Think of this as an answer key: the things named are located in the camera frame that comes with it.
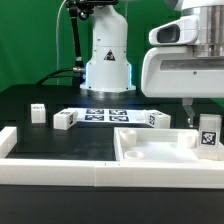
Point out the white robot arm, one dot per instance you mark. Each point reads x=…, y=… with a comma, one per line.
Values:
x=108, y=71

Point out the white U-shaped fence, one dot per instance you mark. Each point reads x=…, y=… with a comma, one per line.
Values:
x=202, y=174

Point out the sheet with fiducial markers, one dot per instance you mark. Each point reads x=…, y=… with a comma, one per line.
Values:
x=108, y=115

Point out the white square table top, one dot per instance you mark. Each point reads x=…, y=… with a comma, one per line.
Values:
x=162, y=145

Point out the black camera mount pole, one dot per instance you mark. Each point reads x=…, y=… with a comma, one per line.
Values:
x=76, y=36

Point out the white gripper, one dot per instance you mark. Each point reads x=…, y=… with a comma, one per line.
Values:
x=172, y=70

